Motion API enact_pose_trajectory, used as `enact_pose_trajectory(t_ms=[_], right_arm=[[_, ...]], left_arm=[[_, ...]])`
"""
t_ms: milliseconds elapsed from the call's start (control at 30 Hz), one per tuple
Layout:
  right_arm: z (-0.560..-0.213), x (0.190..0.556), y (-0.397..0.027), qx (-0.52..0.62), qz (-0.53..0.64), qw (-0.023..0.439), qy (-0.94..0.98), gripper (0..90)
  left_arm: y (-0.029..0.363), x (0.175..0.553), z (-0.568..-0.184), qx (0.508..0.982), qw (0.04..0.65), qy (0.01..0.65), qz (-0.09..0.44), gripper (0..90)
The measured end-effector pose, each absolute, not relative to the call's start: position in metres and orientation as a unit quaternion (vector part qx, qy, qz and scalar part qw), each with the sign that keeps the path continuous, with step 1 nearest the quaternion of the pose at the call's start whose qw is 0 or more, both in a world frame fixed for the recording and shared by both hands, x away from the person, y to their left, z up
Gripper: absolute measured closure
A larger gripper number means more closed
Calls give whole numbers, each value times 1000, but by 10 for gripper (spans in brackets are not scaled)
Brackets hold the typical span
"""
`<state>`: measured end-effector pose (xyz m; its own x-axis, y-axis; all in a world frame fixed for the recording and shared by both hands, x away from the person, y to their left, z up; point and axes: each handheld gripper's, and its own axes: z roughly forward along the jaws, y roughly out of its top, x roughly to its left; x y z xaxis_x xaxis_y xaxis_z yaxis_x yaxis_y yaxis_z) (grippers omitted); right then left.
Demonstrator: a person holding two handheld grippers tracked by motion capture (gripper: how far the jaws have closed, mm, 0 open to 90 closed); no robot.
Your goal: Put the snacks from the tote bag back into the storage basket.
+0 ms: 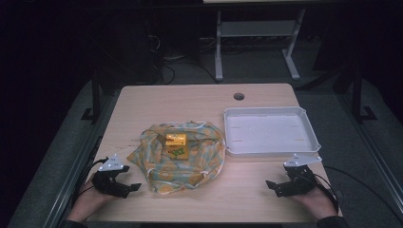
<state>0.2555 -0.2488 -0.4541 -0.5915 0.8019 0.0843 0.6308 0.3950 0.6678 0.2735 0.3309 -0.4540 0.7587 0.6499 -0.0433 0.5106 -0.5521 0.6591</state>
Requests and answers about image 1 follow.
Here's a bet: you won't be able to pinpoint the yellow and blue patterned cloth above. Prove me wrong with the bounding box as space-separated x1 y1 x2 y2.
126 121 227 195

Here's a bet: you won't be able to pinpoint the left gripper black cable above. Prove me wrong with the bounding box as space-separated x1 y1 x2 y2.
71 156 109 207

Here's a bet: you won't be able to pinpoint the small yellow box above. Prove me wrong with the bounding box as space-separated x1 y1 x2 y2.
164 133 190 162

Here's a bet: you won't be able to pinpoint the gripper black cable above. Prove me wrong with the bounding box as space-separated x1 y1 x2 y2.
71 156 109 207
312 173 340 214

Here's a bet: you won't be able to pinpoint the white plastic tray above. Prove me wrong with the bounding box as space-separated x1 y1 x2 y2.
222 105 322 157

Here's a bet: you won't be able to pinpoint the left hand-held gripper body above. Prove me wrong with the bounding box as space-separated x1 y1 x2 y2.
91 154 128 200

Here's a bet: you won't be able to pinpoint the person's right hand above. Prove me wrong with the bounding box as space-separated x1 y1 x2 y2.
290 186 338 221

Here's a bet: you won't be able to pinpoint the black floor cables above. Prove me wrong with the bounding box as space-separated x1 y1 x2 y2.
147 33 220 86

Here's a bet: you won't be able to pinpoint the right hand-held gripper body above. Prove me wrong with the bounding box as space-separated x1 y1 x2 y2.
279 153 323 198

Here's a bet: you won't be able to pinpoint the black metal stand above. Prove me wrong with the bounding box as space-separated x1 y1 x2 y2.
350 65 378 124
80 71 103 124

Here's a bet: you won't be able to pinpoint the white metal desk frame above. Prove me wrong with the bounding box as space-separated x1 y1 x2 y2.
214 9 307 82

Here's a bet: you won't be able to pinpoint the long black floor cable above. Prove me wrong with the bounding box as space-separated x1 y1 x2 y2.
322 165 403 223

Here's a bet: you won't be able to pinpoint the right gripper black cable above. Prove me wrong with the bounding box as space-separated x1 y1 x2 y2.
312 173 340 214

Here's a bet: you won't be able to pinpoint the person's left hand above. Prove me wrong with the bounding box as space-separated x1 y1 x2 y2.
67 180 112 223

